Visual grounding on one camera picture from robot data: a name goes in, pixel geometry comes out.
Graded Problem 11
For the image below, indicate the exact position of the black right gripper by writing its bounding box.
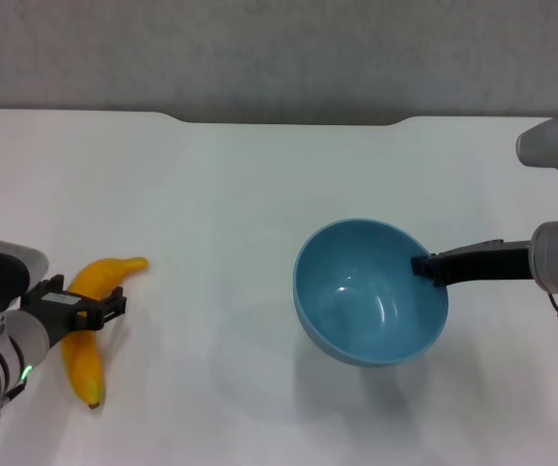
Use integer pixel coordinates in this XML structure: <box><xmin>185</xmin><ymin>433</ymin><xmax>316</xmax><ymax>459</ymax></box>
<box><xmin>410</xmin><ymin>238</ymin><xmax>535</xmax><ymax>288</ymax></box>

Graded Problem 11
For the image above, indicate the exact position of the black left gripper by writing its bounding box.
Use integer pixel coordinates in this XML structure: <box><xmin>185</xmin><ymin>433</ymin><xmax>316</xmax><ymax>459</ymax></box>
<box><xmin>19</xmin><ymin>274</ymin><xmax>130</xmax><ymax>351</ymax></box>

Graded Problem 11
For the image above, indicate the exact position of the yellow banana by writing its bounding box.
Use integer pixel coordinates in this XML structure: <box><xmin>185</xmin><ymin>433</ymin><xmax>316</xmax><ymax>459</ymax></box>
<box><xmin>60</xmin><ymin>255</ymin><xmax>149</xmax><ymax>412</ymax></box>

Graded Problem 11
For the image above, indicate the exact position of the blue bowl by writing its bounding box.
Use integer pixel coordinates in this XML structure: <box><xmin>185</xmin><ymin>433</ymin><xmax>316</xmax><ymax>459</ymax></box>
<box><xmin>292</xmin><ymin>217</ymin><xmax>451</xmax><ymax>369</ymax></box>

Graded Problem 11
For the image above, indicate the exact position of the left arm cable with plug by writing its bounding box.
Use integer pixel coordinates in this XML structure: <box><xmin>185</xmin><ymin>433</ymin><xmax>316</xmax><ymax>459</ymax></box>
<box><xmin>0</xmin><ymin>334</ymin><xmax>32</xmax><ymax>420</ymax></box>

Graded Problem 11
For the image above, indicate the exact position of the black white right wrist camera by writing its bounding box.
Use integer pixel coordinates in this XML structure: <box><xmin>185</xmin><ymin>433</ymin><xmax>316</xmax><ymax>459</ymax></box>
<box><xmin>515</xmin><ymin>111</ymin><xmax>558</xmax><ymax>186</ymax></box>

